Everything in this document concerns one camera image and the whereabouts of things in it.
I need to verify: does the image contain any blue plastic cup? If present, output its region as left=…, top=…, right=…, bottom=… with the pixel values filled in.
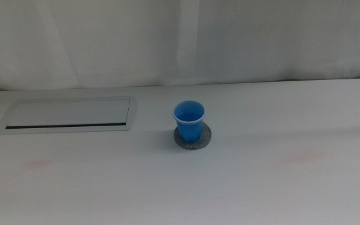
left=172, top=100, right=206, bottom=144

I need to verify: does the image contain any round grey cup mat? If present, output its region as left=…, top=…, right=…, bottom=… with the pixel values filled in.
left=174, top=121, right=213, bottom=151

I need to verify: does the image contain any white fabric backdrop curtain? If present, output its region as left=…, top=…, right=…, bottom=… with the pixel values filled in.
left=0, top=0, right=360, bottom=92

